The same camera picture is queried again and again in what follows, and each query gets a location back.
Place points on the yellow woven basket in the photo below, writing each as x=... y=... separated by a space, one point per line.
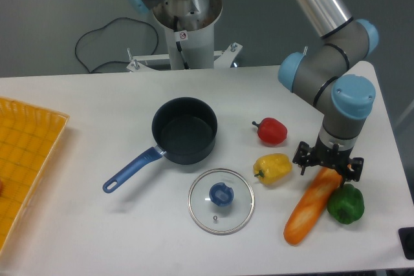
x=29 y=136

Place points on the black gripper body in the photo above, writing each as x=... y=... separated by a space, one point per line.
x=331 y=157

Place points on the green bell pepper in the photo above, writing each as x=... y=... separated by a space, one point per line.
x=346 y=204

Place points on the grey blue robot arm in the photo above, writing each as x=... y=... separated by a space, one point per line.
x=322 y=79

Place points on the black device at table edge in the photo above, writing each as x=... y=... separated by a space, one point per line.
x=406 y=240

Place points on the dark saucepan with blue handle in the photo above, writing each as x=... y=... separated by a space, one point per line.
x=184 y=130

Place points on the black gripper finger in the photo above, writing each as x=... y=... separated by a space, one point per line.
x=350 y=169
x=305 y=156

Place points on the glass lid with blue knob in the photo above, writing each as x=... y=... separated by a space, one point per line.
x=221 y=201

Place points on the red bell pepper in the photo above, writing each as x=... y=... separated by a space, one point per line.
x=271 y=131

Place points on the yellow bell pepper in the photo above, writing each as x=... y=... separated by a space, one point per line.
x=271 y=168

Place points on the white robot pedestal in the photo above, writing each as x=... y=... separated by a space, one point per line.
x=189 y=31

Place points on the long orange bread loaf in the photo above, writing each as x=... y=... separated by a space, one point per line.
x=311 y=205

